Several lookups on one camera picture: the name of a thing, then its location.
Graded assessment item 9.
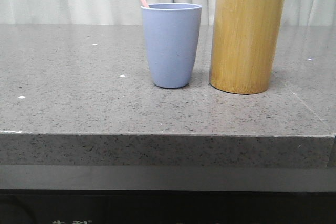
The bamboo cylindrical holder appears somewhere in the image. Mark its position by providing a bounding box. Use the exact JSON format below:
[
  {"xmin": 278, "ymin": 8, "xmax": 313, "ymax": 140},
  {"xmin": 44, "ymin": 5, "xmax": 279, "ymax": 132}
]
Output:
[{"xmin": 209, "ymin": 0, "xmax": 284, "ymax": 94}]

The blue plastic cup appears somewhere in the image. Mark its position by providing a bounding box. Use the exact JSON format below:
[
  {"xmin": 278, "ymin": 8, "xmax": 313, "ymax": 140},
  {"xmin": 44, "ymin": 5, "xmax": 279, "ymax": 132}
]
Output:
[{"xmin": 141, "ymin": 3, "xmax": 202, "ymax": 89}]

